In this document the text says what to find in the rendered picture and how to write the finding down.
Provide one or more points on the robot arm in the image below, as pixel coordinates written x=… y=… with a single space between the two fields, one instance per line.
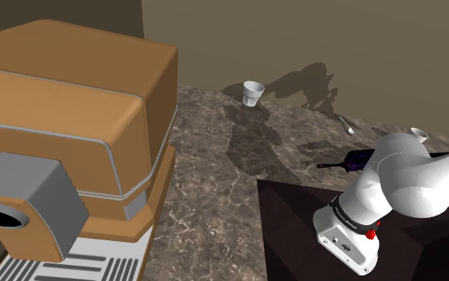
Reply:
x=399 y=175

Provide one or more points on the white ribbed cup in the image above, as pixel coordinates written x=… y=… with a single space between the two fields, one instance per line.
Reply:
x=251 y=93

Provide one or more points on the dark robot stand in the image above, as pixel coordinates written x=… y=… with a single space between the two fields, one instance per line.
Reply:
x=298 y=237

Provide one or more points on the silver spoon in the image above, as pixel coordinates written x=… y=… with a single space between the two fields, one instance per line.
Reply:
x=347 y=126

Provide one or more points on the dark purple bottle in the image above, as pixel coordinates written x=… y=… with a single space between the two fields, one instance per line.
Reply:
x=354 y=161

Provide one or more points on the brown espresso machine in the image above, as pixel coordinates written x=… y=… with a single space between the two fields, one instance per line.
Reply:
x=72 y=128

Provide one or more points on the small white cup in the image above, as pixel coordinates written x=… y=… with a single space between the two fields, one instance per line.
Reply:
x=419 y=134

